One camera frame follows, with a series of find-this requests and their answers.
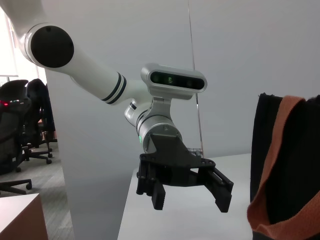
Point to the black mesh office chair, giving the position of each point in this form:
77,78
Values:
10,130

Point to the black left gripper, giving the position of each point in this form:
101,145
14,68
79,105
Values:
172,155

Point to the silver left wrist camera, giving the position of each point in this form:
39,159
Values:
175,80

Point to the white desk with wooden side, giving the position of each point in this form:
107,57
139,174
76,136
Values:
20,215

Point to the office chair with dark jacket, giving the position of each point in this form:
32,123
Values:
37,100

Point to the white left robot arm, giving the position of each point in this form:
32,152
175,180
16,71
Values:
95,75

